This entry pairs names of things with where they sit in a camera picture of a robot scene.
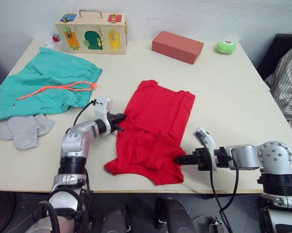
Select green round plush toy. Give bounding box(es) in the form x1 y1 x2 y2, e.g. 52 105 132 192
215 39 237 54

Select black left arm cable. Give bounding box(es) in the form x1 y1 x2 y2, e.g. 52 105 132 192
72 100 99 127

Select red foam brick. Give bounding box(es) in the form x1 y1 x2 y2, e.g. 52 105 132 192
151 31 205 65

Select black chair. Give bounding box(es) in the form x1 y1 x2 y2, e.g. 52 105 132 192
256 33 292 81

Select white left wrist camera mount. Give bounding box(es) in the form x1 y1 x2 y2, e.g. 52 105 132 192
91 96 115 122

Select wooden latch busy box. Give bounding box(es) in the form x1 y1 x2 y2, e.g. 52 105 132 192
54 9 128 55

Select dark rounded shape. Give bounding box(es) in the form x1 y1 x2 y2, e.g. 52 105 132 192
103 204 132 233
155 197 198 233

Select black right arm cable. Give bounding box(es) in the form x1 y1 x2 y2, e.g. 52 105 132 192
201 138 240 233

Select striped grey cloth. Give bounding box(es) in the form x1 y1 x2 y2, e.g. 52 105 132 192
264 41 292 146

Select green shorts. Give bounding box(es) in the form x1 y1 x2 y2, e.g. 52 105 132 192
0 47 103 123

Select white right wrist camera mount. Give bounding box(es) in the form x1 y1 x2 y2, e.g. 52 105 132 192
193 127 221 172

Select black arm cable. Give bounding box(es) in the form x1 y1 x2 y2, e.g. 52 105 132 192
72 100 99 127
201 138 240 233

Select orange drawstring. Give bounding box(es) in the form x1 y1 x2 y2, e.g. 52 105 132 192
15 82 99 101

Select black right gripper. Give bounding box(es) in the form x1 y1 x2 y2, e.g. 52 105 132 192
174 147 214 172

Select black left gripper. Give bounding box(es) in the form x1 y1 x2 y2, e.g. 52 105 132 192
107 112 127 133

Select grey sock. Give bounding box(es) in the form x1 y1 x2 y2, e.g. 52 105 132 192
0 114 55 141
7 116 41 150

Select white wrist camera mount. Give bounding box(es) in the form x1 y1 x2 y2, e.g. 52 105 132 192
91 96 115 122
193 127 221 172

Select red t-shirt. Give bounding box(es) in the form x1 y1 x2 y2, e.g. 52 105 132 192
103 79 196 186

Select small white red object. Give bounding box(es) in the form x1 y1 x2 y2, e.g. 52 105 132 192
44 32 64 48

